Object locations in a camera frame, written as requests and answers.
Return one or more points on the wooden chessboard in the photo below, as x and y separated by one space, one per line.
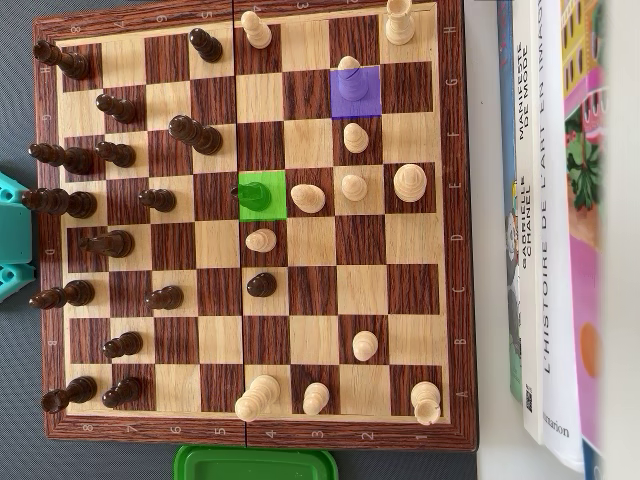
310 240

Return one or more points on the light wooden pawn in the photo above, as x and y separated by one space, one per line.
260 240
354 187
316 397
365 345
259 35
356 140

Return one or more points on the dark wooden pawn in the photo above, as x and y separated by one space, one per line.
170 298
262 285
120 155
162 201
207 47
127 344
127 390
122 110

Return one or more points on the light wooden king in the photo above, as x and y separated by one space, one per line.
410 182

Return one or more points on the dark wooden queen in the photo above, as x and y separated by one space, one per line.
205 137

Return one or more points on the light wooden queen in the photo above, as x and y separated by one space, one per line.
260 395

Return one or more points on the light wooden rook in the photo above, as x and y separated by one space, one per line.
425 400
400 27

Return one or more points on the white Gabrielle Chanel book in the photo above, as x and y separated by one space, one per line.
532 310

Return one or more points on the blue illustrated book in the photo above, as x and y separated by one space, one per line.
506 100

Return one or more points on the green plastic container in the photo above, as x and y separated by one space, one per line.
250 465

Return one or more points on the white art history book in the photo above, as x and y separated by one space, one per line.
560 300

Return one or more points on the dark wooden king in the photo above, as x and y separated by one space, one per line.
75 204

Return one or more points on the dark wooden bishop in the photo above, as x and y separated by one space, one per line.
77 292
75 160

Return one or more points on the pink illustrated book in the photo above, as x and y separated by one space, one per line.
585 280

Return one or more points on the dark wooden rook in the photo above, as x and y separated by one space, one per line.
75 65
80 390

